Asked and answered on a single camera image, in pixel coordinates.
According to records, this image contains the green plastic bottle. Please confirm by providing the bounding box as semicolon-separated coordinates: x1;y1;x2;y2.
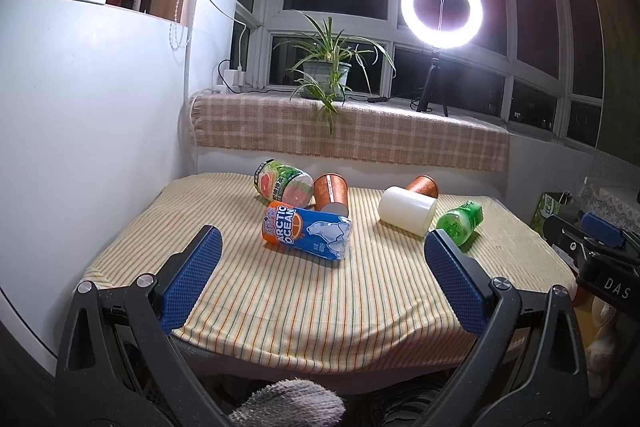
436;200;484;246

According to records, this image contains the green white paper bag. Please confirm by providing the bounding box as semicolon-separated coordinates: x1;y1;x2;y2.
530;192;574;235

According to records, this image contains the plaid beige sill cloth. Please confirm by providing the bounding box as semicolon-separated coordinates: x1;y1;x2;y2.
191;94;509;172

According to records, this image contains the left copper paper cup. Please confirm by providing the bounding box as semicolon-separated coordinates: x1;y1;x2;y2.
314;173;349;218

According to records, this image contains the potted spider plant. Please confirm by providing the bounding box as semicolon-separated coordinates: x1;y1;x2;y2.
285;11;397;135

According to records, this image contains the grey fuzzy sleeve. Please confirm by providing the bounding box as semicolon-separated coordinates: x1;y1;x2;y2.
228;379;345;426

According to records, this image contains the copper paper cup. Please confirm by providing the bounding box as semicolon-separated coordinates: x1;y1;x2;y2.
406;174;439;198
314;173;349;218

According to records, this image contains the green pink fruit can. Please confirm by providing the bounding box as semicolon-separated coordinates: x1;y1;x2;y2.
254;158;314;207

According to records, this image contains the white plastic cup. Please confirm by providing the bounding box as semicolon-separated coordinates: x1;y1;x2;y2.
378;186;437;237

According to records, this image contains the ring light on tripod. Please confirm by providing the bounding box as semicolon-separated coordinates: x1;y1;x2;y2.
400;0;484;113

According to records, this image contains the white power charger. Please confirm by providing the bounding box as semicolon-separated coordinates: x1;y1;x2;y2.
214;68;245;94

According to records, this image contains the right copper paper cup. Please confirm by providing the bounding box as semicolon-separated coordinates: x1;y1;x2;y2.
406;174;439;198

